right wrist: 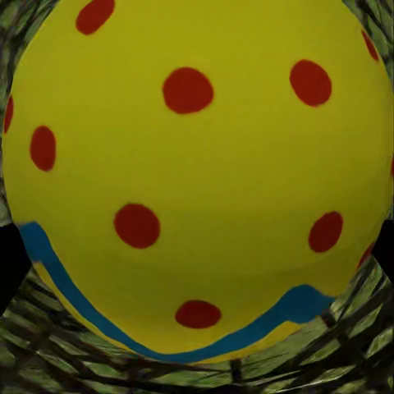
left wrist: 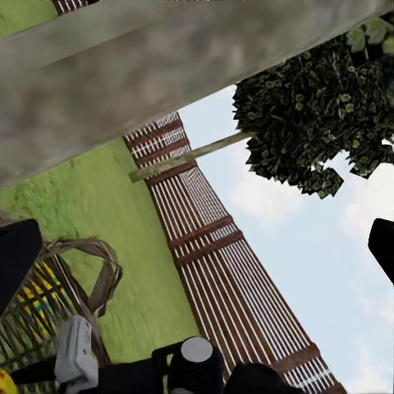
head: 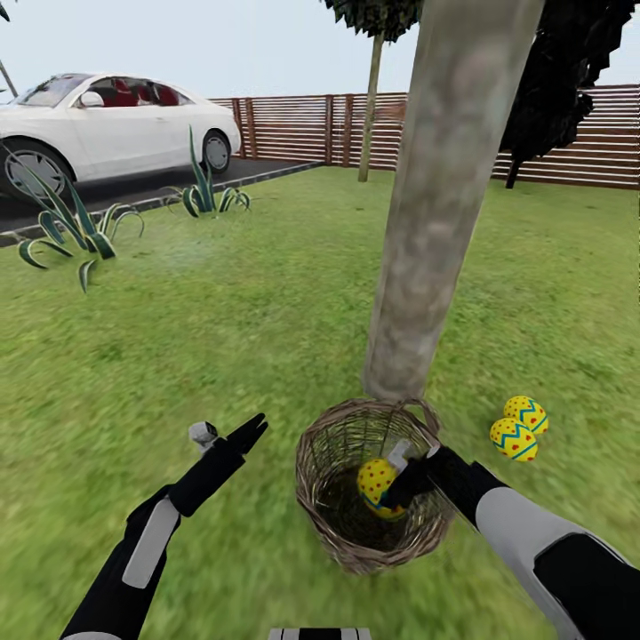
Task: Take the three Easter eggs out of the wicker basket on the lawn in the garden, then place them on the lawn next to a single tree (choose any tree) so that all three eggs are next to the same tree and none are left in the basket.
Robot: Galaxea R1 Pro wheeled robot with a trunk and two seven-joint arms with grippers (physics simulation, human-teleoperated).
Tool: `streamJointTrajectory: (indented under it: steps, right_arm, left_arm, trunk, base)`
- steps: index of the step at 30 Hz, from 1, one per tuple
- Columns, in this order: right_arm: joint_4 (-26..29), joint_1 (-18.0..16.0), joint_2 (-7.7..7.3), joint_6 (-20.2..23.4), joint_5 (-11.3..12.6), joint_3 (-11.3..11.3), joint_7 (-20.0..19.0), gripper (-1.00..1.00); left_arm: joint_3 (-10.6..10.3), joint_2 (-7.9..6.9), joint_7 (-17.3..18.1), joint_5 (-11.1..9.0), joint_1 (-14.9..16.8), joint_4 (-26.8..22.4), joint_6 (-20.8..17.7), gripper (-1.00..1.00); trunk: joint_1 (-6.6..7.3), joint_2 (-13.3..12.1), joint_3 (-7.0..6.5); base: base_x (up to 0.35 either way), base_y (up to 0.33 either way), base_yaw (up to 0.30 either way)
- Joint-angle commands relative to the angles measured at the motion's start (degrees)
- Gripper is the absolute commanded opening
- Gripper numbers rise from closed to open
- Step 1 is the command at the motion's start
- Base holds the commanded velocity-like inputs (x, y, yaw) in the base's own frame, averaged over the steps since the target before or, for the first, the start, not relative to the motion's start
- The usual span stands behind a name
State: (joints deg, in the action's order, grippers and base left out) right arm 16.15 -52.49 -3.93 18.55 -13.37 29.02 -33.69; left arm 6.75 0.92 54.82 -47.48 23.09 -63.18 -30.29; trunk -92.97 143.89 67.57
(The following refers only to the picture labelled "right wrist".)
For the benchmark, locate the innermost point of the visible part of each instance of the wicker basket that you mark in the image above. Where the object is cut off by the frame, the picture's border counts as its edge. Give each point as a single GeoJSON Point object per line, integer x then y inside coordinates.
{"type": "Point", "coordinates": [376, 369]}

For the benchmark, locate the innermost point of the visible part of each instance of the easter egg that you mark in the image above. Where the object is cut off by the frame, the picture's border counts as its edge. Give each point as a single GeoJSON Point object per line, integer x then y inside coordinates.
{"type": "Point", "coordinates": [196, 180]}

